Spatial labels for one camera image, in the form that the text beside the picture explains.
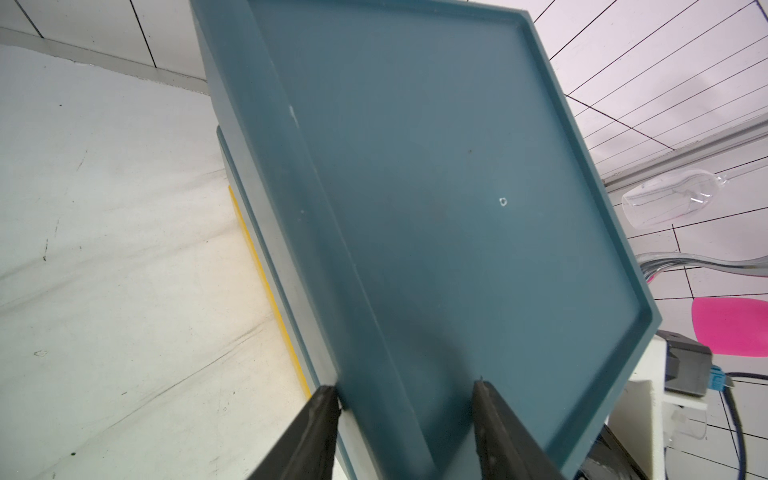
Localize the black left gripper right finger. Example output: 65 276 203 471
472 380 564 480

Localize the chrome glass holder stand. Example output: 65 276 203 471
636 252 767 283

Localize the pink plastic goblet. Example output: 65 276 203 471
691 298 767 357

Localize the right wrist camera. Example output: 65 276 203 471
606 332 734 479

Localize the clear hanging wine glass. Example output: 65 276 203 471
621 169 727 229

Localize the teal drawer cabinet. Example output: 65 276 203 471
191 1 661 479

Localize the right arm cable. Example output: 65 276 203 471
719 371 768 480

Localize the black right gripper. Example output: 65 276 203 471
575 425 645 480

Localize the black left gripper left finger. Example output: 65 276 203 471
247 385 341 480

